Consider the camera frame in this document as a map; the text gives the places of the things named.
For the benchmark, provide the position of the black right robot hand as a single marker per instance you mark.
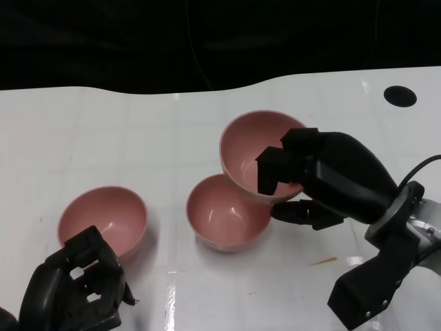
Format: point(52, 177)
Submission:
point(348, 172)

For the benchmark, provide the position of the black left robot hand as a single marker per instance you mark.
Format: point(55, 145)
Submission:
point(48, 300)

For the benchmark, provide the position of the pink plastic bowl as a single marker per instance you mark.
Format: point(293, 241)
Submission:
point(220, 213)
point(103, 213)
point(241, 145)

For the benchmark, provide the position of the black round table grommet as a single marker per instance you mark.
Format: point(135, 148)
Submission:
point(399, 96)

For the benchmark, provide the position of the small tan sliver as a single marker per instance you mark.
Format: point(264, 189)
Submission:
point(322, 262)

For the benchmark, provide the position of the black backdrop cloth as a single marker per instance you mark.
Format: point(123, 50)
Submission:
point(103, 41)

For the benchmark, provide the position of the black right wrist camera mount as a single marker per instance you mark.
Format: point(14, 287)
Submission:
point(372, 286)

